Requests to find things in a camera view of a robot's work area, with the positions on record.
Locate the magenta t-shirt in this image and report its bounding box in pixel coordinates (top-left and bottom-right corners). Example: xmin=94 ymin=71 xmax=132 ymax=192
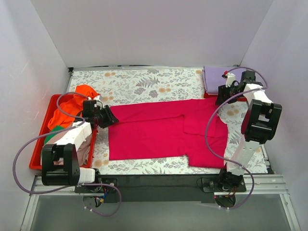
xmin=108 ymin=98 xmax=228 ymax=168

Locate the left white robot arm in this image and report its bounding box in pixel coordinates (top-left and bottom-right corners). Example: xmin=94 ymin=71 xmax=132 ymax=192
xmin=41 ymin=100 xmax=119 ymax=193

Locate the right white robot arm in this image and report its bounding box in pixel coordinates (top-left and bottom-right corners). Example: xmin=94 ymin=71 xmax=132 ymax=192
xmin=201 ymin=67 xmax=282 ymax=193

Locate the folded red t-shirt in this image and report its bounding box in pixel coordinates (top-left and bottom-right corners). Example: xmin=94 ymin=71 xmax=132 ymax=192
xmin=204 ymin=92 xmax=217 ymax=99

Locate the folded lavender t-shirt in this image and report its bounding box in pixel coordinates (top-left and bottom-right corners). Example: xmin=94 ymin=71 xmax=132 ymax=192
xmin=202 ymin=66 xmax=232 ymax=95

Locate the orange t-shirt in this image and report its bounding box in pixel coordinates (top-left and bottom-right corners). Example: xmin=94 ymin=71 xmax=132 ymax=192
xmin=47 ymin=85 xmax=100 ymax=130

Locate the beige pink t-shirt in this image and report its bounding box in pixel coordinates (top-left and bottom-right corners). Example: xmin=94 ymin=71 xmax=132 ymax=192
xmin=47 ymin=132 xmax=92 ymax=166

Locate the green t-shirt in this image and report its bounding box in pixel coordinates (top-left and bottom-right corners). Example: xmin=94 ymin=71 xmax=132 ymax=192
xmin=44 ymin=125 xmax=64 ymax=144

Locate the red plastic bin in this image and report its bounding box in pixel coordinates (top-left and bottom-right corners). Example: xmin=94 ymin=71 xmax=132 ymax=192
xmin=29 ymin=94 xmax=97 ymax=170

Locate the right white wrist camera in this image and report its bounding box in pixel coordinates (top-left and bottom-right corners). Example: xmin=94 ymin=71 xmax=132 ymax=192
xmin=222 ymin=71 xmax=236 ymax=87

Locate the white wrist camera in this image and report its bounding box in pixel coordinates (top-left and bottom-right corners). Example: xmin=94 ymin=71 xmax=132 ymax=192
xmin=88 ymin=95 xmax=104 ymax=108
xmin=222 ymin=71 xmax=236 ymax=87

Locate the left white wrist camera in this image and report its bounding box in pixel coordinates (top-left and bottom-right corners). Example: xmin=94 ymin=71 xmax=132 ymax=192
xmin=88 ymin=95 xmax=104 ymax=108

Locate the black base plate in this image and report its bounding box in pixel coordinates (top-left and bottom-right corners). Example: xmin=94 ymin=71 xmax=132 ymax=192
xmin=74 ymin=174 xmax=247 ymax=203

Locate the aluminium frame rail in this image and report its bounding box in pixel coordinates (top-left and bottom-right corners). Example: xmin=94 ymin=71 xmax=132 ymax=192
xmin=21 ymin=174 xmax=300 ymax=231

